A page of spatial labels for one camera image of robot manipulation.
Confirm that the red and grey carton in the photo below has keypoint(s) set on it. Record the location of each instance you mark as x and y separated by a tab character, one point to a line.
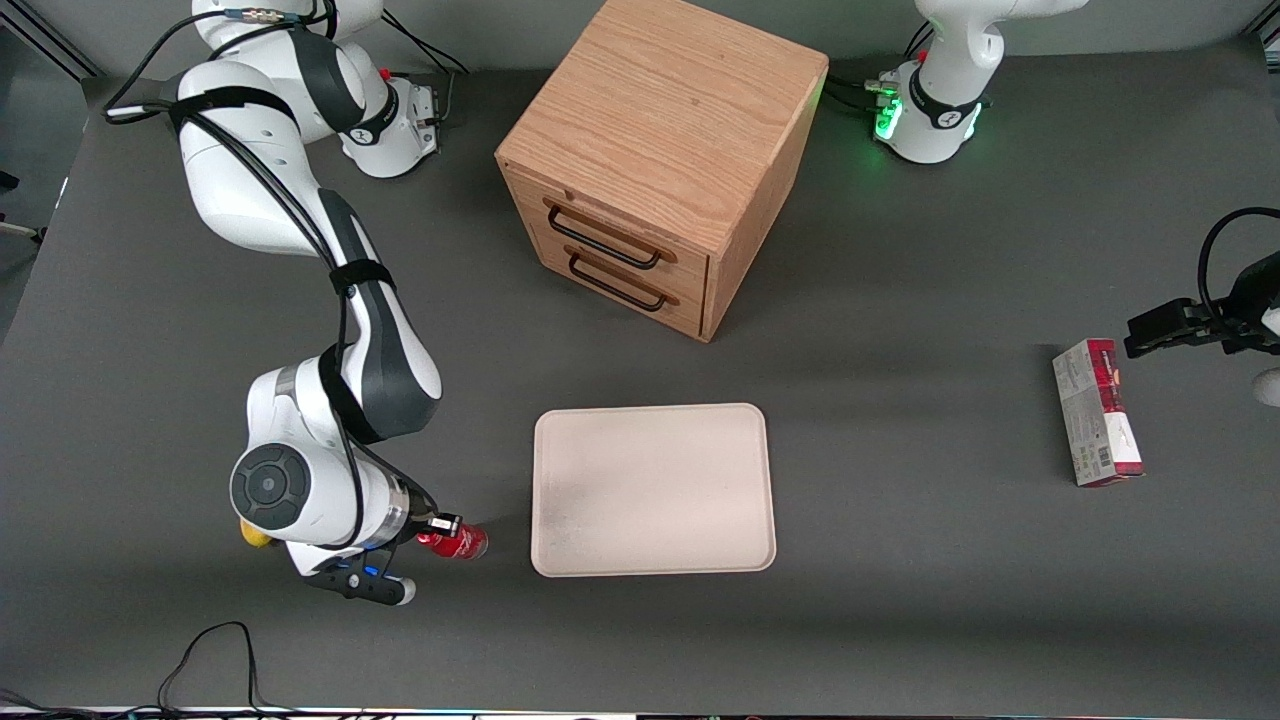
1095	420

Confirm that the wooden drawer cabinet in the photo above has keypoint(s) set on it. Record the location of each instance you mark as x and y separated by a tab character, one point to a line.
670	110

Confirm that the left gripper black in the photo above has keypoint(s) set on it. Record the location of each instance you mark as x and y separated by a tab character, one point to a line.
1252	300

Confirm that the dark metal frame rail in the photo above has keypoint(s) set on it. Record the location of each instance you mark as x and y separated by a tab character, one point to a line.
50	35

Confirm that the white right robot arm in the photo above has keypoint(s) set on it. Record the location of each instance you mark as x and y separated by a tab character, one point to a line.
240	190

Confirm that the yellow lemon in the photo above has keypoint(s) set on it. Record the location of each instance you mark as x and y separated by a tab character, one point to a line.
253	535

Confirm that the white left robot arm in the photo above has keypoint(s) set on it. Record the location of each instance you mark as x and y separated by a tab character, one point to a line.
945	100

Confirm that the red coke bottle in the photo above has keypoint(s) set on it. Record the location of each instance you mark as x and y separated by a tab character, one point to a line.
462	543

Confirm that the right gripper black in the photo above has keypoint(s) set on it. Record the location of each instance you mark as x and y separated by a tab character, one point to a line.
420	507

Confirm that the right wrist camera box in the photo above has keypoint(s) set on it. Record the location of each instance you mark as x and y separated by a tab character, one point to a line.
360	585

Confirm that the white rectangular tray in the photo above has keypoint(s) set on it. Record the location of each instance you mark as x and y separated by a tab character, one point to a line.
650	490

